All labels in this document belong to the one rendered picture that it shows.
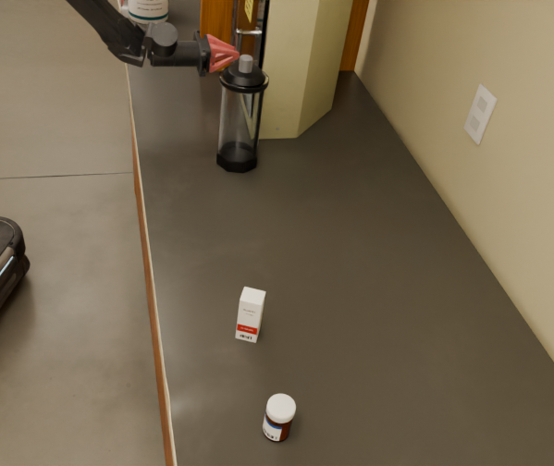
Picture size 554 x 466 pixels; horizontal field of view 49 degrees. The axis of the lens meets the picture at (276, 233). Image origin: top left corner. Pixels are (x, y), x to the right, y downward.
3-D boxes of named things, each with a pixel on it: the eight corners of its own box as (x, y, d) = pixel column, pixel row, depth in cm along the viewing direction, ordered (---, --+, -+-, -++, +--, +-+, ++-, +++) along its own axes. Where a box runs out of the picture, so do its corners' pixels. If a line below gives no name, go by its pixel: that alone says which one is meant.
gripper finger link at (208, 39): (237, 32, 144) (197, 33, 142) (242, 50, 140) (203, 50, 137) (234, 57, 149) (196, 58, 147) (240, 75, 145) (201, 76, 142)
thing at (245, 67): (264, 78, 137) (268, 50, 133) (264, 97, 130) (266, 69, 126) (224, 73, 137) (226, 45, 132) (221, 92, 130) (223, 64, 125)
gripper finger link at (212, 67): (236, 30, 144) (197, 30, 142) (242, 47, 140) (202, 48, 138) (233, 55, 150) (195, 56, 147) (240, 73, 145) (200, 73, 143)
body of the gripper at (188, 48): (202, 29, 143) (170, 29, 141) (208, 54, 137) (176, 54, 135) (200, 53, 148) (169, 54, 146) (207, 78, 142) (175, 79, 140)
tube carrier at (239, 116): (260, 147, 150) (269, 67, 136) (258, 172, 142) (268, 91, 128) (216, 142, 150) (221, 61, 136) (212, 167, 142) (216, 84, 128)
